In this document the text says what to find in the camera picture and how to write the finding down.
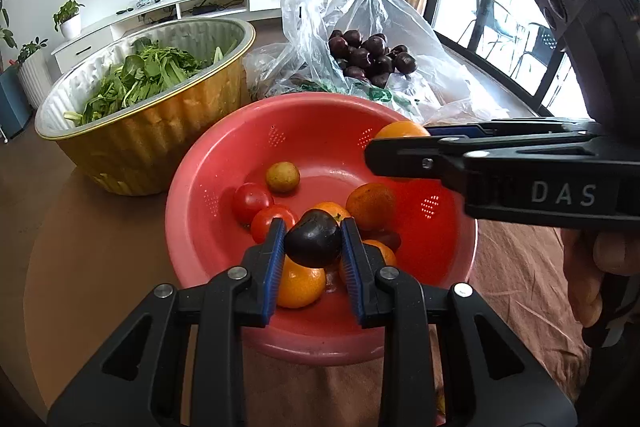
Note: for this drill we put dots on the small plant in white pot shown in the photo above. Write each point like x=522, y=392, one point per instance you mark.
x=70, y=24

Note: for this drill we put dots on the tall plant in blue planter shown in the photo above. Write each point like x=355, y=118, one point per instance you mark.
x=12, y=107

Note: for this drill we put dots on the leafy green vegetables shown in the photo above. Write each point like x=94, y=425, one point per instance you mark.
x=145, y=72

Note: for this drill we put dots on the mandarin orange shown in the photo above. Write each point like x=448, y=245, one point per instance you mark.
x=371, y=206
x=330, y=208
x=382, y=253

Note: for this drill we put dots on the small yellow-green fruit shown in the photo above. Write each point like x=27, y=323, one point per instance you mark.
x=282, y=177

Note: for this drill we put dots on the brown tablecloth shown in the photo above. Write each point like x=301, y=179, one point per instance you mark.
x=100, y=257

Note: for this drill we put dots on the pile of dark plums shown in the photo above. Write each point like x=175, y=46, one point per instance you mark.
x=372, y=57

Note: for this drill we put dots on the gold foil basin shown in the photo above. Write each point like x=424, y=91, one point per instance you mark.
x=150, y=142

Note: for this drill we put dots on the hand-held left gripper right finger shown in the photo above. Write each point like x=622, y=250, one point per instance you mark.
x=352, y=267

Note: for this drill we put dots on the printed plastic bag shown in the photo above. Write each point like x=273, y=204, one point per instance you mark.
x=272, y=67

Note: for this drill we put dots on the large orange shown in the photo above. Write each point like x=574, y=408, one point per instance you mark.
x=300, y=285

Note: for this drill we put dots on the dark purple plum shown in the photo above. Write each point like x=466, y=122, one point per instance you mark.
x=313, y=238

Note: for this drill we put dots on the red tomato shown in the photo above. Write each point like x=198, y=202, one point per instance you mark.
x=250, y=202
x=267, y=223

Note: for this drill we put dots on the person's right hand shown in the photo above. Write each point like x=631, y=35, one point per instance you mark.
x=582, y=277

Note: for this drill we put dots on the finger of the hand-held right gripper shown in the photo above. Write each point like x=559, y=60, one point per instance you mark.
x=400, y=162
x=450, y=131

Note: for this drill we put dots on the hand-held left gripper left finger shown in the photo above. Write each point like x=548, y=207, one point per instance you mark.
x=272, y=267

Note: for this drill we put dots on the clear plastic bag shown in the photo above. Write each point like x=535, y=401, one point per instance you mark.
x=320, y=2

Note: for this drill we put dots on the plant in white ribbed planter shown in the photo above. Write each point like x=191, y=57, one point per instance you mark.
x=35, y=77

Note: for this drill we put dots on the red plastic colander basket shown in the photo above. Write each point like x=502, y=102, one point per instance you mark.
x=320, y=142

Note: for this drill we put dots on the black outdoor chair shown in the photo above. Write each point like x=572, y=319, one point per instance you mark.
x=542, y=49
x=495, y=32

